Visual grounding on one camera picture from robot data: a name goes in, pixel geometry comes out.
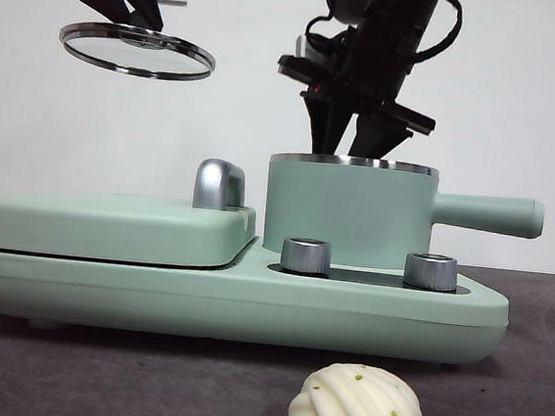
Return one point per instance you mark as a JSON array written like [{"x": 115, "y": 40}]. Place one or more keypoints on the green breakfast machine base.
[{"x": 200, "y": 299}]

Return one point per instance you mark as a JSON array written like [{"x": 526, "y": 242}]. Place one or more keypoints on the glass pot lid green knob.
[{"x": 135, "y": 52}]

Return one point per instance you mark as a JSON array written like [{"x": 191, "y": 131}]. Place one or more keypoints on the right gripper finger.
[
  {"x": 375, "y": 139},
  {"x": 325, "y": 124}
]

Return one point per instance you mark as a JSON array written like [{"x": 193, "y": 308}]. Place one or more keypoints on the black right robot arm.
[{"x": 385, "y": 7}]

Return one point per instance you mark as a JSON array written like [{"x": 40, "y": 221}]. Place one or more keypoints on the green hinged griddle cover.
[{"x": 98, "y": 230}]

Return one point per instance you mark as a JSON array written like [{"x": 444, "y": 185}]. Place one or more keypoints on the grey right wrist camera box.
[{"x": 306, "y": 48}]

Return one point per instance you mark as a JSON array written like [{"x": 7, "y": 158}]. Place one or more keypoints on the silver control knob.
[
  {"x": 429, "y": 273},
  {"x": 304, "y": 257}
]

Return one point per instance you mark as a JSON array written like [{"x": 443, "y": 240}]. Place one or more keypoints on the twisted white bun green specks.
[{"x": 356, "y": 412}]

